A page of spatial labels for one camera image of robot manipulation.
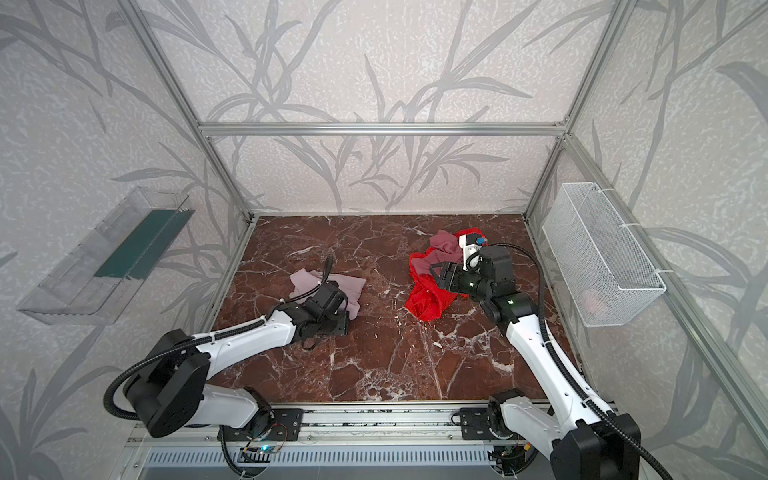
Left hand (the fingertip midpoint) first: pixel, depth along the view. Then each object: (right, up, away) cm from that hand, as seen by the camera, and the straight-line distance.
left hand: (348, 314), depth 89 cm
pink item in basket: (+63, +6, -16) cm, 66 cm away
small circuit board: (-16, -28, -18) cm, 37 cm away
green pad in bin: (-39, +21, -24) cm, 51 cm away
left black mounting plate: (-14, -24, -15) cm, 32 cm away
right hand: (+26, +17, -11) cm, 33 cm away
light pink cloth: (0, +8, +5) cm, 9 cm away
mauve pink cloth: (+31, +19, +10) cm, 38 cm away
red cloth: (+25, +4, +3) cm, 25 cm away
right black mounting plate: (+35, -24, -15) cm, 45 cm away
